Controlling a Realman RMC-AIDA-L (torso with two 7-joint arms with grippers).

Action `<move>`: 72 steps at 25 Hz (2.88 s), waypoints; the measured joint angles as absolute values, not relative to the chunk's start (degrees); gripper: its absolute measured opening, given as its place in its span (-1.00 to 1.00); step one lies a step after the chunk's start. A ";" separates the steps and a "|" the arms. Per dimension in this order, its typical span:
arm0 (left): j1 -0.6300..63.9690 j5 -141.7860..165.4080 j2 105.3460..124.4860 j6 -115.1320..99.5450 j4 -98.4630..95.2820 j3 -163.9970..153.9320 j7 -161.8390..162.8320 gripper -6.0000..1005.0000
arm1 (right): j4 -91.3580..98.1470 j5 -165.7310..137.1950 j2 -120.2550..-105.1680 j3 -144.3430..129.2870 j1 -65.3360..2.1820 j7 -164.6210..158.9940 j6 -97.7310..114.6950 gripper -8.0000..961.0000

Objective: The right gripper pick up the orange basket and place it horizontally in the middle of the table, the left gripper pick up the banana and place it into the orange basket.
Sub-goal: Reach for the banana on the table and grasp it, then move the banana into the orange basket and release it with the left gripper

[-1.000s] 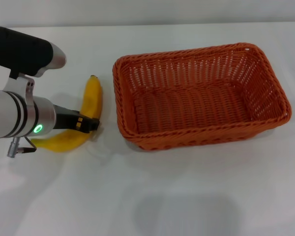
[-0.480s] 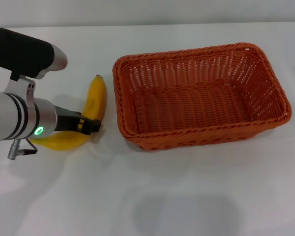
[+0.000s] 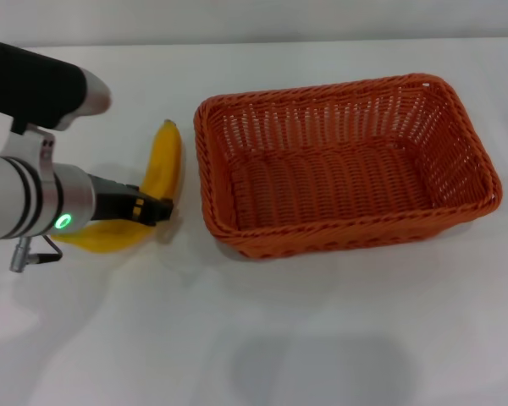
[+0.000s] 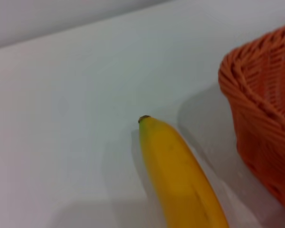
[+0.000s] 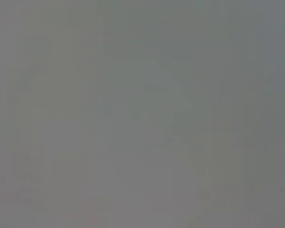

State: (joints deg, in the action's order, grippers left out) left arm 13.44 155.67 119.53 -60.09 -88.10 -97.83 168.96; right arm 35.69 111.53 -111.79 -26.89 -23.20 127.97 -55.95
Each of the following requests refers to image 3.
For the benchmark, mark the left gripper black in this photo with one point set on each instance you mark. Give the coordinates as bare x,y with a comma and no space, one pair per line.
114,201

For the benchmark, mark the yellow banana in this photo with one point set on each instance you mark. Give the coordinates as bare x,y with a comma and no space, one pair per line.
165,156

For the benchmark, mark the orange woven rectangular basket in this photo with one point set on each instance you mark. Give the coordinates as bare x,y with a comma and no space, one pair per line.
330,190

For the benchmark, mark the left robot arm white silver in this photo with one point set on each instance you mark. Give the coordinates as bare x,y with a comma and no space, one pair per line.
17,199

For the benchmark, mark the silver camera mount bracket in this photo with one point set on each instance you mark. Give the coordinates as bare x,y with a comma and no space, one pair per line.
27,146

